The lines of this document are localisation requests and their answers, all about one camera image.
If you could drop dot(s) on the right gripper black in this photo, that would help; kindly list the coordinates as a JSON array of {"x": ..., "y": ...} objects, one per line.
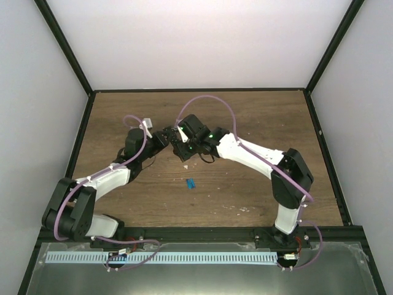
[{"x": 186, "y": 155}]

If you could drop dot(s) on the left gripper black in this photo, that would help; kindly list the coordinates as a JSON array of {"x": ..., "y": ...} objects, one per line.
[{"x": 162, "y": 143}]

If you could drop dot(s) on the black remote control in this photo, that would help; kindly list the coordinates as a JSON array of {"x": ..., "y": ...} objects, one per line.
[{"x": 177, "y": 144}]

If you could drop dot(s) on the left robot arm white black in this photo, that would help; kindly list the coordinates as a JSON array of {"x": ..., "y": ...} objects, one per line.
[{"x": 70, "y": 212}]

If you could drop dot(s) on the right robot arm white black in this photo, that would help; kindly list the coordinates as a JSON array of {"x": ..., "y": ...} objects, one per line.
[{"x": 290, "y": 176}]

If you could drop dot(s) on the metal front plate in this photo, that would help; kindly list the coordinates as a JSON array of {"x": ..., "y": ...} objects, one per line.
[{"x": 335, "y": 268}]

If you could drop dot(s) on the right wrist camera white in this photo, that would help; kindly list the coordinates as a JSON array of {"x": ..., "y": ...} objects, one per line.
[{"x": 181, "y": 131}]

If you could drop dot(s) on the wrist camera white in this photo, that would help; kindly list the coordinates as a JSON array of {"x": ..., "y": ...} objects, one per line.
[
  {"x": 147, "y": 126},
  {"x": 181, "y": 131}
]

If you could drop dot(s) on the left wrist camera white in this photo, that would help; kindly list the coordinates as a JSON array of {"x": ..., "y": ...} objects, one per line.
[{"x": 147, "y": 126}]

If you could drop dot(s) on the light blue slotted cable duct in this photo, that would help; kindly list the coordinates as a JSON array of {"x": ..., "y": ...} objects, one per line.
[{"x": 97, "y": 257}]

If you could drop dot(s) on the black frame post left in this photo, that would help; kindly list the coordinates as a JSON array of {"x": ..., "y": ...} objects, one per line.
[{"x": 65, "y": 47}]

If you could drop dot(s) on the black frame post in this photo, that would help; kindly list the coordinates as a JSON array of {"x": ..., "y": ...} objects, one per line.
[
  {"x": 339, "y": 34},
  {"x": 65, "y": 47}
]

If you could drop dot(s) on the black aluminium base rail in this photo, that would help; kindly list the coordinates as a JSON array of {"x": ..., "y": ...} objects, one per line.
[{"x": 262, "y": 237}]

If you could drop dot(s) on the black frame post right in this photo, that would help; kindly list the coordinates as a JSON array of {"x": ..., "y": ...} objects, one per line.
[{"x": 339, "y": 34}]

